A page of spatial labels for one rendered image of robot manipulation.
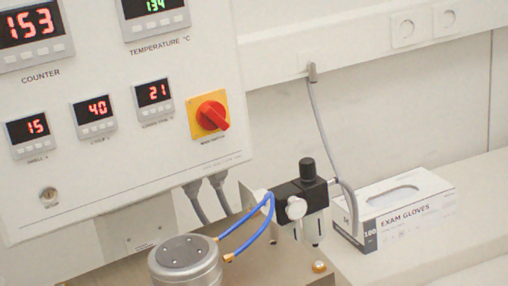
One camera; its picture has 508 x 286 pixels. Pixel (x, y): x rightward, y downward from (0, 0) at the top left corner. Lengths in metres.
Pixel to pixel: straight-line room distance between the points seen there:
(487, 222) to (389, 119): 0.31
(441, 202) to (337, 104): 0.30
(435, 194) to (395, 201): 0.08
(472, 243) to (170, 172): 0.69
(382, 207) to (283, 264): 0.58
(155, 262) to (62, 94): 0.21
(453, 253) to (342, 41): 0.46
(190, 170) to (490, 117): 0.98
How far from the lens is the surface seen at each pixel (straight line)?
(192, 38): 0.76
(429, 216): 1.31
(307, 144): 1.37
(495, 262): 1.33
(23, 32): 0.70
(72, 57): 0.72
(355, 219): 1.02
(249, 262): 0.72
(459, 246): 1.28
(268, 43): 1.21
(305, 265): 0.70
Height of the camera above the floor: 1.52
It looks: 25 degrees down
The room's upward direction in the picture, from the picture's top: 8 degrees counter-clockwise
